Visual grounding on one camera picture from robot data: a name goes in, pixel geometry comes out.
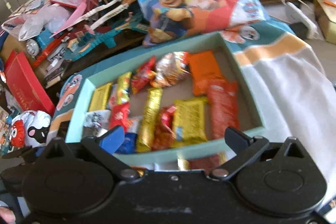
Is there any yellow Winsun snack bar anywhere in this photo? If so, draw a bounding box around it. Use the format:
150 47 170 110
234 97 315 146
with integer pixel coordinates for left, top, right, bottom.
88 83 112 112

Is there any mint green cardboard box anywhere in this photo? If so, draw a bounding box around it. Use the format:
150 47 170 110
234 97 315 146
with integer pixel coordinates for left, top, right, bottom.
66 32 264 166

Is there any Thomas train toy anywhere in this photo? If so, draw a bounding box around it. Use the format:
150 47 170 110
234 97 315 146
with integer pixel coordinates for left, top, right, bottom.
26 29 53 59

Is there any red crinkled snack packet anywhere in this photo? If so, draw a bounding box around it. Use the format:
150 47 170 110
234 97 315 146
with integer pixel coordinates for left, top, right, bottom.
151 105 176 151

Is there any red white small packet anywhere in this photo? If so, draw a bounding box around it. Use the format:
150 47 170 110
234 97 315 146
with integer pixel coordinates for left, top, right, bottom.
109 102 130 133

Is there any blue white cracker packet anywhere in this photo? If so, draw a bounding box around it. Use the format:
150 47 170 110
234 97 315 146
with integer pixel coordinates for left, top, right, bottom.
116 116 142 155

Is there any gold long snack stick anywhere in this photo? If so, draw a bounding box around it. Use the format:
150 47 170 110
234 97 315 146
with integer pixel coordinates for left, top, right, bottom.
136 88 163 153

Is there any black white cow plush bag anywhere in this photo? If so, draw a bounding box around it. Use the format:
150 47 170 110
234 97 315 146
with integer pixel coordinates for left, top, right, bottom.
10 110 51 148

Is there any long red snack packet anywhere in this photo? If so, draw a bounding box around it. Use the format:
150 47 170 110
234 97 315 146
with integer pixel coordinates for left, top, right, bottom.
207 79 240 139

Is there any orange noodle snack packet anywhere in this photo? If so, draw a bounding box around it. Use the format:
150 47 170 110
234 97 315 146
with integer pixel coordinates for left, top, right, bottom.
150 51 189 88

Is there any small red twisted packet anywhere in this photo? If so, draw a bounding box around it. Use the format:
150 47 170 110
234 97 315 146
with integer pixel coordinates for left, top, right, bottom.
131 56 156 94

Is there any teal toy race track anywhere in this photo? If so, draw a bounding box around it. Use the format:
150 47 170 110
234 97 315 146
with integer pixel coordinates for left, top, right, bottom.
51 0 149 61

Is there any yellow square snack packet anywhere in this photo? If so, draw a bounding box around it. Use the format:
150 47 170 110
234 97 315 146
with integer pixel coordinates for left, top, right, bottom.
171 97 207 148

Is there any red Global gift box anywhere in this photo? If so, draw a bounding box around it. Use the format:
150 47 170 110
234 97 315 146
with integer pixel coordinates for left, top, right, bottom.
5 51 55 115

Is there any person's hand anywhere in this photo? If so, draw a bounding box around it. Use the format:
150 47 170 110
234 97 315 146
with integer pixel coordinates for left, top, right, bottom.
0 206 16 223

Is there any orange snack bar packet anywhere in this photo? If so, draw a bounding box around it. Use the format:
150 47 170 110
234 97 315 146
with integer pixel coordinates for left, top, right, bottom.
189 51 222 96

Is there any pink strawberry snack packet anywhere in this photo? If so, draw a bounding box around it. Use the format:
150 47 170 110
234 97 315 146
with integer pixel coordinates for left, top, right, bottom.
107 84 118 110

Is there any white label braised meat pack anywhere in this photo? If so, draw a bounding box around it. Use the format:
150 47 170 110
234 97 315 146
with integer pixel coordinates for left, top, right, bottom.
82 110 111 138

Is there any yellow green cartoon snack packet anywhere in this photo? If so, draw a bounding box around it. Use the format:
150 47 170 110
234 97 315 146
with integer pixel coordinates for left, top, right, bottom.
116 72 131 105

